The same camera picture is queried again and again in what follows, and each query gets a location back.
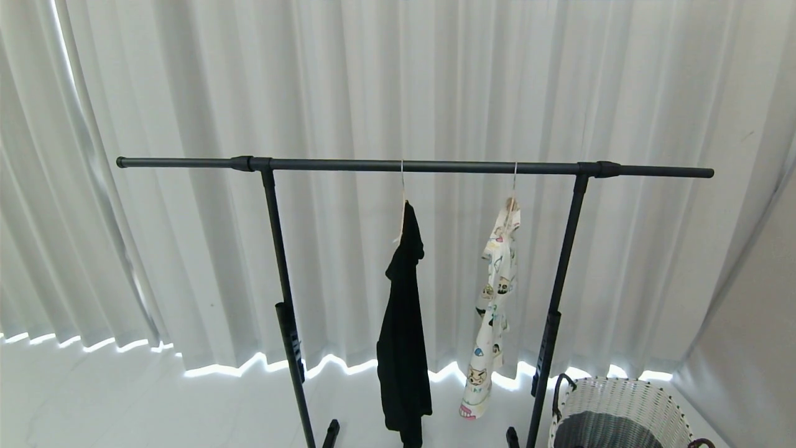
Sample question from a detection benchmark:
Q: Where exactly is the black garment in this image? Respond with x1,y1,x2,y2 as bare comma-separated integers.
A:
376,200,433,448

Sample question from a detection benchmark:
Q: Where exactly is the cream printed garment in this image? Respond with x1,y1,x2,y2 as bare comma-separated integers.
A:
459,198,522,420

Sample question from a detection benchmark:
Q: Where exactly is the white laundry basket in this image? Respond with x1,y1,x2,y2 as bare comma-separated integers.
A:
550,373,716,448

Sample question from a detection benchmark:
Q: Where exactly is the pink clothes hanger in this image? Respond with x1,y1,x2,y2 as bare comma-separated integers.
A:
505,163,520,215
393,161,407,243

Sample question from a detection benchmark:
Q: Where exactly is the white curtain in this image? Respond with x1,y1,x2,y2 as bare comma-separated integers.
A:
0,0,796,380

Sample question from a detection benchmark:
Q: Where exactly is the black clothes rack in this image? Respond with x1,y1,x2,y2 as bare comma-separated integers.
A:
116,156,715,448

